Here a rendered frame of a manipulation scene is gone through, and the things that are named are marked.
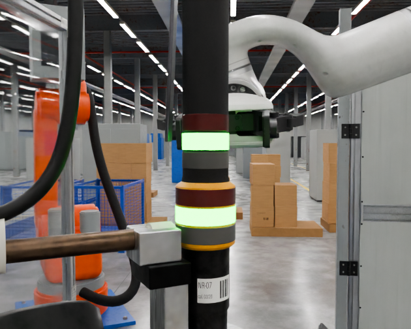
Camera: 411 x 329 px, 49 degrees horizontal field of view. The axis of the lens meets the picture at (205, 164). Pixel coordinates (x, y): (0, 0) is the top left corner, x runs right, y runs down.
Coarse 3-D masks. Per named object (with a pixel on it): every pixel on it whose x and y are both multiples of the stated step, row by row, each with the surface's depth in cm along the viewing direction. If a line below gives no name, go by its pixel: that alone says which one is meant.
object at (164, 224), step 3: (156, 222) 31; (159, 222) 31; (162, 222) 31; (165, 222) 31; (168, 222) 31; (171, 222) 31; (147, 225) 31; (150, 225) 30; (153, 225) 30; (156, 225) 30; (159, 225) 30; (162, 225) 31; (165, 225) 31; (168, 225) 31; (171, 225) 31; (174, 225) 31; (153, 228) 30; (156, 228) 30
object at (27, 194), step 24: (72, 0) 27; (72, 24) 27; (72, 48) 27; (72, 72) 28; (72, 96) 28; (72, 120) 28; (48, 168) 27; (0, 216) 26; (0, 240) 25; (0, 264) 26
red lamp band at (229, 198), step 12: (180, 192) 31; (192, 192) 30; (204, 192) 30; (216, 192) 30; (228, 192) 31; (180, 204) 31; (192, 204) 30; (204, 204) 30; (216, 204) 30; (228, 204) 31
